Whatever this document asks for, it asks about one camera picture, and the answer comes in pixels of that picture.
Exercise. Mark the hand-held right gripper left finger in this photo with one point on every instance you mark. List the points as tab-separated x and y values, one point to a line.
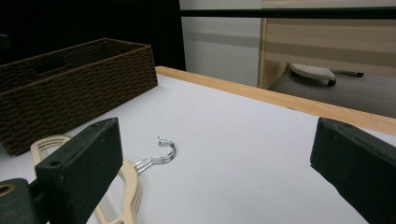
84	161

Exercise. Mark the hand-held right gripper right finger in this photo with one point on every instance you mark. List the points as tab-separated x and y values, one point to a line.
358	165

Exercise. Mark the beige plastic clothes hanger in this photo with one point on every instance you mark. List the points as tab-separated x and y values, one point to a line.
130	182
139	191

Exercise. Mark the brown woven basket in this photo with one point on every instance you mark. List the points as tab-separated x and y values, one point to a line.
77	88

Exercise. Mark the grey rod with black tip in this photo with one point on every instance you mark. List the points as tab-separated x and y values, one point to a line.
348	73

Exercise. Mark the light wooden cabinet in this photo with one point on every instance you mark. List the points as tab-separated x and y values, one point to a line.
327	34

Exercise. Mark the dark curtain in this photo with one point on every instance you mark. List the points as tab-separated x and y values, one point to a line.
93	18

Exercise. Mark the black horizontal bar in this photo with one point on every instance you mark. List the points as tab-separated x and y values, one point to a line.
280	13

